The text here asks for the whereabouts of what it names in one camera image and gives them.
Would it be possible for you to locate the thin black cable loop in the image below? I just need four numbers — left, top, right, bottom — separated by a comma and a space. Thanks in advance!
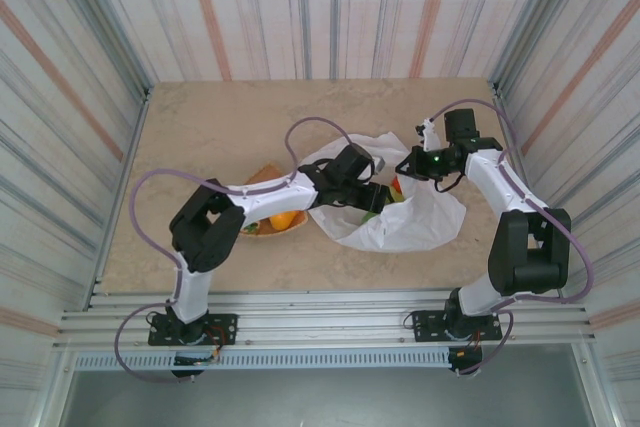
432, 169, 466, 195

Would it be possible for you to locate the aluminium rail beam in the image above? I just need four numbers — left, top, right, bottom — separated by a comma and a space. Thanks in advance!
53, 289, 599, 354

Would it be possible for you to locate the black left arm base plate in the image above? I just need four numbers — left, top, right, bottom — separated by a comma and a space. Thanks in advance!
147, 312, 239, 348

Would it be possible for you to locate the aluminium corner post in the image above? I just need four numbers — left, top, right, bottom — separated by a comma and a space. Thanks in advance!
492, 0, 571, 91
52, 0, 153, 96

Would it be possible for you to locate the slotted grey cable duct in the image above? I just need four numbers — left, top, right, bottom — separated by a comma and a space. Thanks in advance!
73, 348, 452, 371

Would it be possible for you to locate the aluminium table side rail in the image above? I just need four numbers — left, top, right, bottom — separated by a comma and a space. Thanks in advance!
82, 86, 154, 311
489, 78, 589, 309

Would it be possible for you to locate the black right controller box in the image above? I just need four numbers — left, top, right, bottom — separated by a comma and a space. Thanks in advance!
446, 345, 484, 377

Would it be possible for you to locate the black controller box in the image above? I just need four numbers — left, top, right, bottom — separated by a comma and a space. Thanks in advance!
170, 353, 208, 381
446, 345, 484, 377

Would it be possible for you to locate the black left controller box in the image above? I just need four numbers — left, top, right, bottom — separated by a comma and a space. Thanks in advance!
170, 353, 208, 381

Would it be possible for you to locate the white plastic bag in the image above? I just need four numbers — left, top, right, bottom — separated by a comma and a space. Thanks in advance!
298, 131, 467, 253

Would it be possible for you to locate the wooden bowl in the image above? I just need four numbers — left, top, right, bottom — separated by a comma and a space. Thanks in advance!
238, 161, 309, 239

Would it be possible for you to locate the orange toy fruit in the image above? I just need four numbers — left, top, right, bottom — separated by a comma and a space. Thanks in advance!
268, 210, 297, 233

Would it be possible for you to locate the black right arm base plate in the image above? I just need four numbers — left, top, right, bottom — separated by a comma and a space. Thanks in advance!
410, 309, 503, 344

